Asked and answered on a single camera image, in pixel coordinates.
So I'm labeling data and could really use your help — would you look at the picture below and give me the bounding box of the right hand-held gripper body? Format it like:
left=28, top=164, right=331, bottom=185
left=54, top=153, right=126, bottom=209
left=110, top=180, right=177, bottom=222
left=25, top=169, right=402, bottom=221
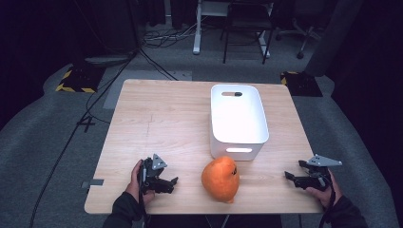
left=305, top=154, right=343, bottom=191

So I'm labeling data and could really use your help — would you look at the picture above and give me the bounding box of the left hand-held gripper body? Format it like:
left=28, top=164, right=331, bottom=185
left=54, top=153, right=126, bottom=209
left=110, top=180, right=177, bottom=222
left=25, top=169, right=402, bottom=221
left=139, top=153, right=168, bottom=194

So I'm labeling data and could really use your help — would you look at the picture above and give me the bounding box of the white plastic basket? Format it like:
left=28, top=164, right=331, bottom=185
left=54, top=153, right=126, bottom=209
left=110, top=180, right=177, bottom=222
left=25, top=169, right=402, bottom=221
left=209, top=84, right=270, bottom=162

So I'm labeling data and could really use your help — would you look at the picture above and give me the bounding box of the person's left hand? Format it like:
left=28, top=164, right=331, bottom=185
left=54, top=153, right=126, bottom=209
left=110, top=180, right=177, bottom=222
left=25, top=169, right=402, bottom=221
left=125, top=160, right=156, bottom=205

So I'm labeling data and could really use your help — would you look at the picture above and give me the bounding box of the person's right hand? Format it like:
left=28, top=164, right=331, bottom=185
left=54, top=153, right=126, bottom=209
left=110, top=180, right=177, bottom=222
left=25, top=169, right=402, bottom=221
left=305, top=169, right=343, bottom=208

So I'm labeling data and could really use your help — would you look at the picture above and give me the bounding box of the grey tape strip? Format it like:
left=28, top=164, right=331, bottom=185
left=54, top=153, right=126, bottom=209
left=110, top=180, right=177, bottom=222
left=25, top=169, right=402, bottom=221
left=81, top=179, right=106, bottom=190

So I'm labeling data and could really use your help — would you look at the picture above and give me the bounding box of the black tape floor mark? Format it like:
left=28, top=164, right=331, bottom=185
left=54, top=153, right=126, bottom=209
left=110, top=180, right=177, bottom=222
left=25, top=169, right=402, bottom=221
left=76, top=116, right=96, bottom=134

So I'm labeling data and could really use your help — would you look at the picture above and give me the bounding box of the black yellow striped floor plate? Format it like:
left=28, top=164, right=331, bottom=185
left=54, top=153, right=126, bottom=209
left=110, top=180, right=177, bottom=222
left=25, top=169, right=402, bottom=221
left=55, top=63, right=106, bottom=94
left=279, top=70, right=324, bottom=98

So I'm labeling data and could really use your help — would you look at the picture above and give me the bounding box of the grey stand base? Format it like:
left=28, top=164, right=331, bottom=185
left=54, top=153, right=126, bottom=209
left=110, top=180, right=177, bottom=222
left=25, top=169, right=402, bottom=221
left=84, top=54, right=136, bottom=67

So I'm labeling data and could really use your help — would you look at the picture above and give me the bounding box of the office chair wheeled base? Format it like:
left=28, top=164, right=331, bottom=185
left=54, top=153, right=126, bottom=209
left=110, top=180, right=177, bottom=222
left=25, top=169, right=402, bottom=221
left=275, top=18, right=321, bottom=60

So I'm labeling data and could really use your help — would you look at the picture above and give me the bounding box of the grey curtain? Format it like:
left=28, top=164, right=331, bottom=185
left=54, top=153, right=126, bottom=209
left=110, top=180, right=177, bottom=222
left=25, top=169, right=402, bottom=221
left=304, top=0, right=364, bottom=77

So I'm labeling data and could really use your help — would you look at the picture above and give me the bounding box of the black metal chair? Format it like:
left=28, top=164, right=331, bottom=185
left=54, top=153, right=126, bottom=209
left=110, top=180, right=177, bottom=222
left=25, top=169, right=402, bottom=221
left=221, top=0, right=276, bottom=66

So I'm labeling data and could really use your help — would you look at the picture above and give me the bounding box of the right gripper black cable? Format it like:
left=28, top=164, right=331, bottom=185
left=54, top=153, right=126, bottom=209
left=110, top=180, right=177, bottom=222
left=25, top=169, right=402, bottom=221
left=317, top=184, right=336, bottom=228

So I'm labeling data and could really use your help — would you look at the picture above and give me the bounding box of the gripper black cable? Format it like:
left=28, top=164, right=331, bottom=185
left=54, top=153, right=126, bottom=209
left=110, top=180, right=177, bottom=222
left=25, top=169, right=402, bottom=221
left=317, top=184, right=336, bottom=228
left=138, top=165, right=151, bottom=228

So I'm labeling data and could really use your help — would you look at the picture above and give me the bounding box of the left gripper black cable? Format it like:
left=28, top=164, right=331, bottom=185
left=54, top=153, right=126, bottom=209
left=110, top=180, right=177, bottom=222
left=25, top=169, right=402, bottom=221
left=138, top=165, right=151, bottom=228

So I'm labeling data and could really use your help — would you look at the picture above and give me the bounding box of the long black floor cable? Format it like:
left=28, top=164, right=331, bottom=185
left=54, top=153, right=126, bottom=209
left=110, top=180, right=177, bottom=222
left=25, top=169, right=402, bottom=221
left=29, top=47, right=141, bottom=228

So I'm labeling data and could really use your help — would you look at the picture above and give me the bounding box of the bundle of floor cables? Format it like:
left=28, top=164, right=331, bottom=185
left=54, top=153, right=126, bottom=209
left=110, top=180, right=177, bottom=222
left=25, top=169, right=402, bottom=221
left=142, top=21, right=198, bottom=49

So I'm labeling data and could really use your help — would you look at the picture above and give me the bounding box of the white desk frame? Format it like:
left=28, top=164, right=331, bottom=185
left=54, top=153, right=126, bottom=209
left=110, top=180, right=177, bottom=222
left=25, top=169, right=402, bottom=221
left=192, top=0, right=274, bottom=59

